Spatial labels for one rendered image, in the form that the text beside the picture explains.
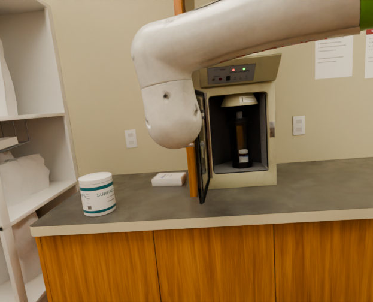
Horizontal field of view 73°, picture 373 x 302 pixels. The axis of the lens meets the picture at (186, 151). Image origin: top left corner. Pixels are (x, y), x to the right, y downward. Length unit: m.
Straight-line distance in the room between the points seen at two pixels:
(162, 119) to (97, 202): 0.67
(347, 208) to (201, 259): 0.55
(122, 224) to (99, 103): 0.92
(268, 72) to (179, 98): 0.72
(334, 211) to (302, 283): 0.31
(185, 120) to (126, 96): 1.21
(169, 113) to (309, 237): 0.79
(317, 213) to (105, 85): 1.33
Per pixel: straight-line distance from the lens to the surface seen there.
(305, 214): 1.00
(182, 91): 0.46
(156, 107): 0.46
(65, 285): 1.26
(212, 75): 1.10
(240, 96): 1.20
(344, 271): 1.21
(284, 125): 1.67
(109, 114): 1.68
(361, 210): 1.08
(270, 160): 1.23
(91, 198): 1.07
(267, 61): 1.10
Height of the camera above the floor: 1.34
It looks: 10 degrees down
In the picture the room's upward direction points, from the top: 5 degrees counter-clockwise
